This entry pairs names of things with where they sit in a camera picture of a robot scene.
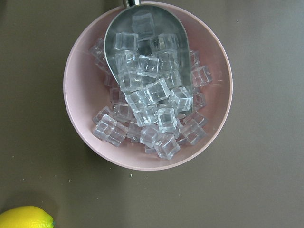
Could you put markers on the pink bowl of ice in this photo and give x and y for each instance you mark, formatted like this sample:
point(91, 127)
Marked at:
point(85, 93)

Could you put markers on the steel ice scoop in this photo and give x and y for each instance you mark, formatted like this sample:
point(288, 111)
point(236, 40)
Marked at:
point(147, 50)

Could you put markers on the yellow lemon upper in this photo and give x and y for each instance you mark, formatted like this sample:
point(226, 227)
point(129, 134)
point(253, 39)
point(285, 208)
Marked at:
point(26, 217)

